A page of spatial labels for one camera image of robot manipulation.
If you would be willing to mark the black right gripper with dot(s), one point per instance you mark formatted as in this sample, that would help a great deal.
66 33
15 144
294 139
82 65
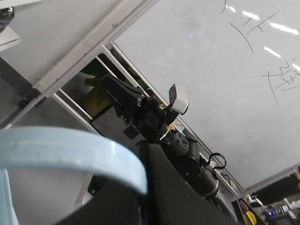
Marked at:
146 117

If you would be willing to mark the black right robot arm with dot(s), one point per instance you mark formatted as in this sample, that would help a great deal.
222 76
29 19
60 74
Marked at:
182 150

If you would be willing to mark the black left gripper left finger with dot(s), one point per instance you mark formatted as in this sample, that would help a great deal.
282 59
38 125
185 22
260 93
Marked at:
114 204

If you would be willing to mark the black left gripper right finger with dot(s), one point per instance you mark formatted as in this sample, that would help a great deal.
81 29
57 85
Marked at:
170 200

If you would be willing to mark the light blue plastic basket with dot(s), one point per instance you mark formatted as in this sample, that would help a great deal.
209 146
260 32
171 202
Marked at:
64 148

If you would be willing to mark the white rolling whiteboard stand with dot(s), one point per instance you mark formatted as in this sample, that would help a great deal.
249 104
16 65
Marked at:
239 61

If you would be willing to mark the white store shelving unit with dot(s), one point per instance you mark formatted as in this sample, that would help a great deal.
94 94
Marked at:
13 14

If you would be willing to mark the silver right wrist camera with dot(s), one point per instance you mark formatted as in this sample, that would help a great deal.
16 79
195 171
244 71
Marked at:
178 99

